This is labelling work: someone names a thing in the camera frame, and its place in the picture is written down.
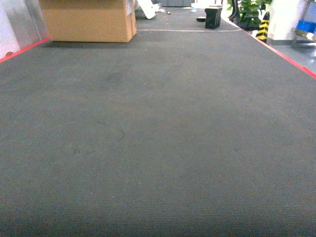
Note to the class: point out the black box on table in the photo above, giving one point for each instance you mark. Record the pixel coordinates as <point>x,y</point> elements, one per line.
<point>213,17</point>

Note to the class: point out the cardboard box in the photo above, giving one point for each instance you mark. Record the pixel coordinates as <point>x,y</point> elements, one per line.
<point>89,20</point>

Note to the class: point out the yellow black striped bollard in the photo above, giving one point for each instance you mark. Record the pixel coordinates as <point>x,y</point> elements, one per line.
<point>262,33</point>

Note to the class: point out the green potted plant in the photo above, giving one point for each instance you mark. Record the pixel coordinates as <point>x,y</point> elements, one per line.
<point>245,13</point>

